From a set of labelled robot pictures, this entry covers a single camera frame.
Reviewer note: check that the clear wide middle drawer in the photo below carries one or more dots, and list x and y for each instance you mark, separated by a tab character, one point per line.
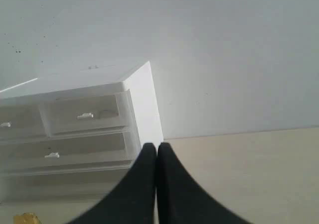
75	151

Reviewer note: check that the yellow sponge block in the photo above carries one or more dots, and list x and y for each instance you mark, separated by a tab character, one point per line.
26	218

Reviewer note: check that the clear wide bottom drawer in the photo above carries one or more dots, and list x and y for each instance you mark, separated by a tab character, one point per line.
81	185

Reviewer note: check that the white plastic drawer cabinet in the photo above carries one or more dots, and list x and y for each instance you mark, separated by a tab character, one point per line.
137	81

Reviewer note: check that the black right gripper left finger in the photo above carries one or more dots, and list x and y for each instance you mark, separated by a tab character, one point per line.
132	201

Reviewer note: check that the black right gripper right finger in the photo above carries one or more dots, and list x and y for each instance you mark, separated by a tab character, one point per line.
181	200

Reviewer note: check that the clear wide drawer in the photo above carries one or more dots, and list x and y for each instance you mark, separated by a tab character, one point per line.
81	185
75	151

